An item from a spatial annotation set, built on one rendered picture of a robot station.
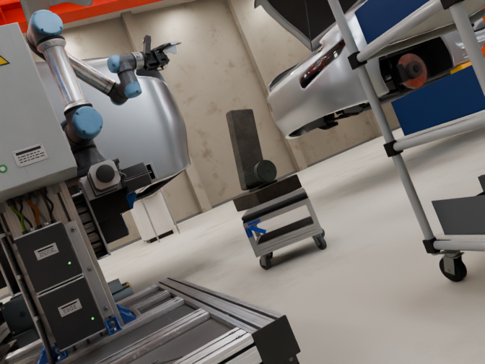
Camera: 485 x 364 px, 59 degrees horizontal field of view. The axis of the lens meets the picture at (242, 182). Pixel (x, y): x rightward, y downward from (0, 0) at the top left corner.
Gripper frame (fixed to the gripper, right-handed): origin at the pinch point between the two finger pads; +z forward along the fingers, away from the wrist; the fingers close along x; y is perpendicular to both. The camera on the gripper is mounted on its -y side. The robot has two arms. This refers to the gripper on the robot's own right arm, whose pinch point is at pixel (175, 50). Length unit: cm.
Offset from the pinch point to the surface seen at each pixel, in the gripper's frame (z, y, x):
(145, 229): 231, -3, -690
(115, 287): -39, 87, -119
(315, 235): 43, 113, -20
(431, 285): -5, 135, 70
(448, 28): 32, 64, 98
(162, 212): 276, -19, -675
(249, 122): 398, -81, -433
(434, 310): -21, 136, 80
